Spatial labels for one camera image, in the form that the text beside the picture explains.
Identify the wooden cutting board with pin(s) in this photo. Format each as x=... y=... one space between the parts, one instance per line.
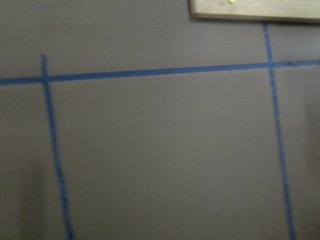
x=302 y=11

